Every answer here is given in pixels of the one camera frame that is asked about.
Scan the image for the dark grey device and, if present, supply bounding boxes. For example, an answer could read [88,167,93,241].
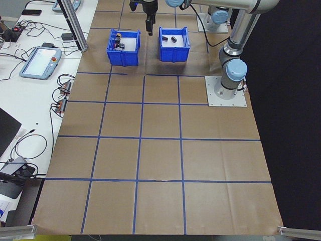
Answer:
[0,173,25,200]

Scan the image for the black frame cover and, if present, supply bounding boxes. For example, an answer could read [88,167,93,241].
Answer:
[230,0,321,241]

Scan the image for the grey usb hub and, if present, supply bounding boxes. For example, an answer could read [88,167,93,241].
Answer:
[0,155,27,175]

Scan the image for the black laptop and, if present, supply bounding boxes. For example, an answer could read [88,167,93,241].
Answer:
[0,107,23,158]

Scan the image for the white side table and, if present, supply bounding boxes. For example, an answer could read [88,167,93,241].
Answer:
[0,0,99,180]

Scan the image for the white foam bin liner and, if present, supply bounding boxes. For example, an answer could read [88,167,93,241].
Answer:
[162,35,187,48]
[120,37,138,52]

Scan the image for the black desk cable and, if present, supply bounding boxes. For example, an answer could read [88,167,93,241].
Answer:
[0,46,29,81]
[11,129,48,161]
[15,21,76,57]
[29,102,56,179]

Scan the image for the blue plastic storage bin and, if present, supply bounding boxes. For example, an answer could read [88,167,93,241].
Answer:
[106,29,141,67]
[157,26,191,62]

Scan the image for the black electronics box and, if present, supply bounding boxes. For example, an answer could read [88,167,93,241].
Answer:
[3,28,21,43]

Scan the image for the aluminium frame post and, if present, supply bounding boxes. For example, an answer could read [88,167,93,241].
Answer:
[56,0,89,53]

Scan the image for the yellow object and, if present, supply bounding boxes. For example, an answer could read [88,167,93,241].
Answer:
[35,234,72,241]

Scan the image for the white printed box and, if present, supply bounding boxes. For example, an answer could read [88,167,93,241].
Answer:
[0,193,20,226]

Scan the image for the black orange connector hub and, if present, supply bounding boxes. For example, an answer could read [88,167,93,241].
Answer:
[54,98,68,113]
[59,79,74,95]

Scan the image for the aluminium profile bar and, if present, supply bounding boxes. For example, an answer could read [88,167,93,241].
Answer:
[0,224,38,239]
[277,225,321,239]

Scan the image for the small black device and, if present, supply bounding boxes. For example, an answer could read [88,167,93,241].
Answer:
[14,164,36,179]

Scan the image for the light blue teach pendant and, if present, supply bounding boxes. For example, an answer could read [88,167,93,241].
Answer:
[19,46,63,81]
[51,0,84,13]

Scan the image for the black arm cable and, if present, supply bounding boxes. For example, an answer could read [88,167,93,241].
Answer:
[185,1,230,48]

